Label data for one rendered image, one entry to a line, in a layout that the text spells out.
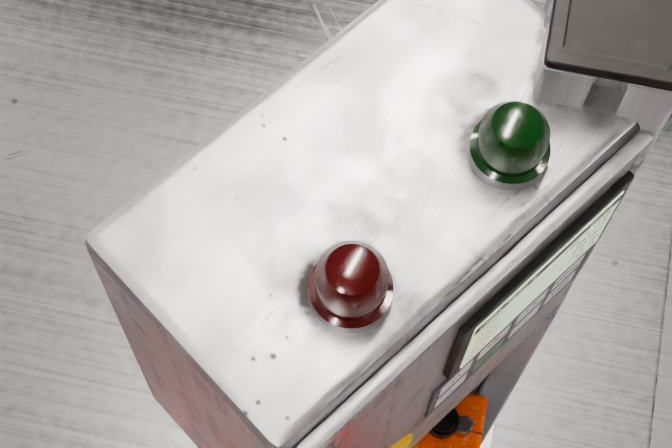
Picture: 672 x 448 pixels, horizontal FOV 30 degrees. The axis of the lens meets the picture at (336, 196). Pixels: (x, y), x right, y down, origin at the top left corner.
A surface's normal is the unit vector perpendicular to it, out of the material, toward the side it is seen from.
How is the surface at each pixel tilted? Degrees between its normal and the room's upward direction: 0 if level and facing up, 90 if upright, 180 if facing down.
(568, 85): 90
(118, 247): 0
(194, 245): 0
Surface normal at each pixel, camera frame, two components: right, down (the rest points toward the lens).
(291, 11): 0.02, -0.40
